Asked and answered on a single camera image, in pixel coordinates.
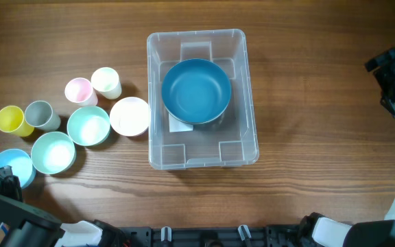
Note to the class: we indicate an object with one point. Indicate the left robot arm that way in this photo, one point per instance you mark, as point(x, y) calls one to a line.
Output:
point(30, 226)

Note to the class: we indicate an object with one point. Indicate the mint green bowl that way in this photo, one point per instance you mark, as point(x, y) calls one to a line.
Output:
point(53, 152)
point(88, 126)

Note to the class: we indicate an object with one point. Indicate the grey plastic cup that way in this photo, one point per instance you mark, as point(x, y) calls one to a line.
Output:
point(41, 115)

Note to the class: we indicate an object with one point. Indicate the dark blue plate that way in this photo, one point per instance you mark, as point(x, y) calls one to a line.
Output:
point(196, 91)

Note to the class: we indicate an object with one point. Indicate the cream plastic cup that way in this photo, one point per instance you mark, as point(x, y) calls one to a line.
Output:
point(106, 81)

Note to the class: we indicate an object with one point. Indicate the white paper label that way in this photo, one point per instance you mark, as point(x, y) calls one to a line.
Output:
point(178, 126)

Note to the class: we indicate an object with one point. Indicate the clear plastic storage container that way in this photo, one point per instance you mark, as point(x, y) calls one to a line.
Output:
point(231, 139)

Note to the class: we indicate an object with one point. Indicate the yellow plastic cup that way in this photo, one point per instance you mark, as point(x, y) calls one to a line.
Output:
point(12, 121)

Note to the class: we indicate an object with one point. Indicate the mint green bowl left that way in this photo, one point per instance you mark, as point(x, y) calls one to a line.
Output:
point(53, 152)

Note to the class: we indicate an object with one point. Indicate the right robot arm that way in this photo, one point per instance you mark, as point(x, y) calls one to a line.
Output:
point(318, 230)

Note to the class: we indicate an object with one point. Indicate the pink plastic cup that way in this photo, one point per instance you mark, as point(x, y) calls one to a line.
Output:
point(81, 92)

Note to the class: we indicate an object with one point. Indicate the light blue bowl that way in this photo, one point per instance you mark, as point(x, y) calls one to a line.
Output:
point(21, 165)

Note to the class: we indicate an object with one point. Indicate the pink plastic bowl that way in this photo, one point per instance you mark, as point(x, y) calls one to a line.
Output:
point(129, 116)

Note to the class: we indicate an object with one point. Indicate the mint green bowl right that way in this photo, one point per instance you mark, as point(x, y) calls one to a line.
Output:
point(88, 126)

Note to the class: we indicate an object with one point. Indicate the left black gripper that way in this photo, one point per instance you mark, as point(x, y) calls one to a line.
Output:
point(4, 173)

